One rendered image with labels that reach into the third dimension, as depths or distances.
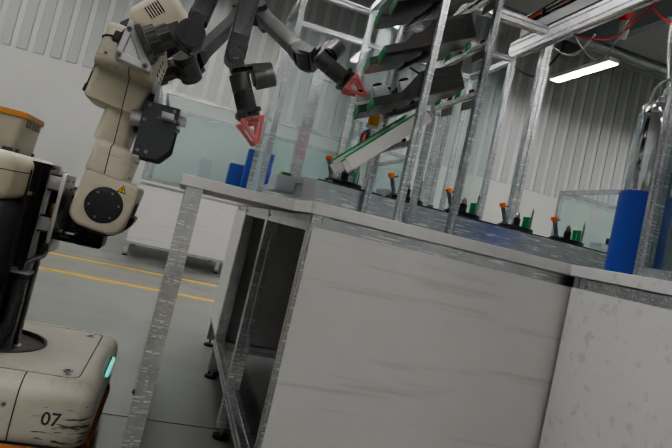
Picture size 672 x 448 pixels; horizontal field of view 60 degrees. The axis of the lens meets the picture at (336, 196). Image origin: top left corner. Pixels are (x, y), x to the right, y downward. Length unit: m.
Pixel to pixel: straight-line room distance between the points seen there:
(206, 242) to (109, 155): 5.45
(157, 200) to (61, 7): 4.60
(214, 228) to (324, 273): 5.80
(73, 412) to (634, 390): 1.32
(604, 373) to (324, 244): 0.72
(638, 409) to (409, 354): 0.51
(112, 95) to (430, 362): 1.16
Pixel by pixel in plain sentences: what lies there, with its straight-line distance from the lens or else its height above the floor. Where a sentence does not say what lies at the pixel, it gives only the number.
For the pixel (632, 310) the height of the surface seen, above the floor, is 0.78.
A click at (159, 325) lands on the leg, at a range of 1.65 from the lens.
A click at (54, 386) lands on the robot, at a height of 0.27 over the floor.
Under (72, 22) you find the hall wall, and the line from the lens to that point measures 10.70.
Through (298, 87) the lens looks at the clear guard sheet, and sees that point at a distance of 3.56.
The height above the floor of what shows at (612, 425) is 0.52.
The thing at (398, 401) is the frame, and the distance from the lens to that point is 1.54.
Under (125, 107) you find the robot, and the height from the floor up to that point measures 1.01.
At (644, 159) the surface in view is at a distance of 2.01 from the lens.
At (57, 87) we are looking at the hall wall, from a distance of 10.51.
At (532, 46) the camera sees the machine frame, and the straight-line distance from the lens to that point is 3.41.
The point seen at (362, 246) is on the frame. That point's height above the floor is 0.78.
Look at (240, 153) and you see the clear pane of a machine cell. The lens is 7.24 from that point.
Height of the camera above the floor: 0.80
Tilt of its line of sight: 4 degrees up
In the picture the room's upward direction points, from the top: 13 degrees clockwise
